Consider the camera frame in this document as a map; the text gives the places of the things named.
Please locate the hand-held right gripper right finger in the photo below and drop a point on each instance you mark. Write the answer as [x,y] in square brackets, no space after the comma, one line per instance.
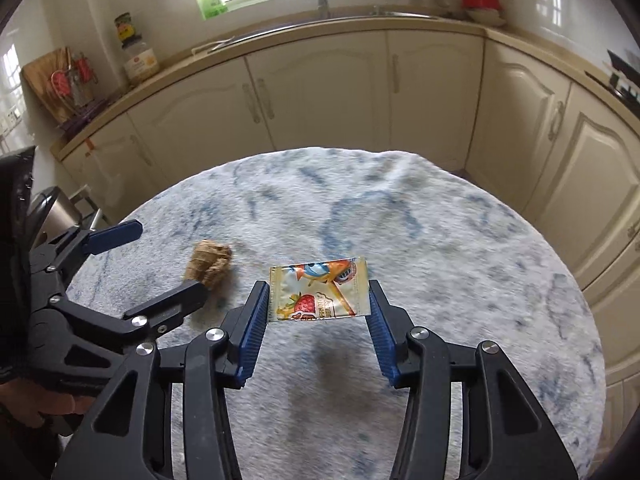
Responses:
[382,335]

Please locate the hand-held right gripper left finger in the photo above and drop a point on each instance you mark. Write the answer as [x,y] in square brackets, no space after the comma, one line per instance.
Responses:
[252,335]

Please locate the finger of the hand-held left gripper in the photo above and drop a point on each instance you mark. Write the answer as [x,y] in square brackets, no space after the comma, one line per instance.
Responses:
[112,237]
[175,305]

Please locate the colourful fruit candy wrapper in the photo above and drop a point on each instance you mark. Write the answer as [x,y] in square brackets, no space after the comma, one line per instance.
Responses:
[320,290]

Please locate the person's left hand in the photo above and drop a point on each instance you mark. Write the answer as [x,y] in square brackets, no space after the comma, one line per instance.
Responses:
[30,400]

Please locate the dark grey rice cooker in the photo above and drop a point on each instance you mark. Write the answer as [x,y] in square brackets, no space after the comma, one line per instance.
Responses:
[55,212]

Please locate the orange tape strip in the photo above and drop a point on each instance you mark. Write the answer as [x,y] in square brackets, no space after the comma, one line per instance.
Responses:
[89,144]

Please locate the round marble-pattern table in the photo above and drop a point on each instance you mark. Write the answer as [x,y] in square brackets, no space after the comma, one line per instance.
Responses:
[400,220]

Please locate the red plastic kitchen tool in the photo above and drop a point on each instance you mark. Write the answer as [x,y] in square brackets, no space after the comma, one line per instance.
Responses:
[62,82]

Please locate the wooden cutting board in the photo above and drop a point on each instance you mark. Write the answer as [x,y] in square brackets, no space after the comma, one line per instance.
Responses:
[40,80]

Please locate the clear jar white label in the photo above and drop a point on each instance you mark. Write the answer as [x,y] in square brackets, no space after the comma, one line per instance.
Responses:
[140,65]

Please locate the dark bottle yellow label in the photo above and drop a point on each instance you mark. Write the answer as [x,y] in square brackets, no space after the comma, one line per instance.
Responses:
[125,27]

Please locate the cream lower kitchen cabinets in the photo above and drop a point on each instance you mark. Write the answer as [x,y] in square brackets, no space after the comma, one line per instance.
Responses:
[325,90]

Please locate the stainless steel double sink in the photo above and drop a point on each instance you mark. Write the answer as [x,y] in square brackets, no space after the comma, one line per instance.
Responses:
[405,14]

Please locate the beige kitchen countertop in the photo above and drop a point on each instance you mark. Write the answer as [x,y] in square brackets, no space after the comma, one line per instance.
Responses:
[550,50]

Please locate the white bowl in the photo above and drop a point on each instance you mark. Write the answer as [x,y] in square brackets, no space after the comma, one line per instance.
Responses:
[485,17]

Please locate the red plastic basin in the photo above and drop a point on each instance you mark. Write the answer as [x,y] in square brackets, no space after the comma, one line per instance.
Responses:
[481,2]

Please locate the black glass gas stove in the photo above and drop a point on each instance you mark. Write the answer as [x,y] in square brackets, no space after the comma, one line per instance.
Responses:
[622,80]

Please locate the white wall outlet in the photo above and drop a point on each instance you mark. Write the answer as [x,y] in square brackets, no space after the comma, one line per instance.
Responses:
[10,120]

